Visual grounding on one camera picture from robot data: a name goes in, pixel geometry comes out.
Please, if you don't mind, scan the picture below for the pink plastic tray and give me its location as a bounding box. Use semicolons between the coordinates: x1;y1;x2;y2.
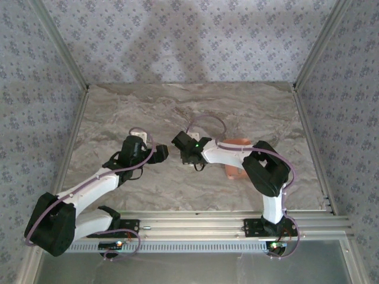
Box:
222;138;253;182

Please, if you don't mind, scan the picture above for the black electronics box with light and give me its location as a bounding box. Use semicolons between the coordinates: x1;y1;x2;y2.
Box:
98;241;124;250
265;241;288;256

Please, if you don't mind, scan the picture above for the grey metal panel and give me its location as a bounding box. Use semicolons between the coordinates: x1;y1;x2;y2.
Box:
34;239;356;284

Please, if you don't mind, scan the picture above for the thin black left gripper cable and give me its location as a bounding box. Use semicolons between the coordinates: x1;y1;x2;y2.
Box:
129;165;143;182

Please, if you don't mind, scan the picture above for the aluminium side rail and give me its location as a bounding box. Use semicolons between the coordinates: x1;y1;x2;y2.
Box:
49;87;91;208
291;85;338;215

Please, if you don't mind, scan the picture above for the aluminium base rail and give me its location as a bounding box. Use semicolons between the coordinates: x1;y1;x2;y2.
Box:
31;210;355;239

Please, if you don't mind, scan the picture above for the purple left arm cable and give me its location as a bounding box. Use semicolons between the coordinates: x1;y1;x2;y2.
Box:
24;127;158;263

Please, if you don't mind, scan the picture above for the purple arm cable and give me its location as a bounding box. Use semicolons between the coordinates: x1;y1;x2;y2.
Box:
24;127;158;263
185;115;302;261

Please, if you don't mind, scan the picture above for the slotted grey cable duct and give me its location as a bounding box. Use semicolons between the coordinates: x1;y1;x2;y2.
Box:
44;241;269;254

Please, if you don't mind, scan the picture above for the aluminium corner post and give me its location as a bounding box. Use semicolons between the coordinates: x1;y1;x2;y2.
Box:
293;0;353;89
29;0;89;89

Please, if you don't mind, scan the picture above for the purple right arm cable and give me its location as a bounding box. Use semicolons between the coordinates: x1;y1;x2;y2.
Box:
185;115;302;261

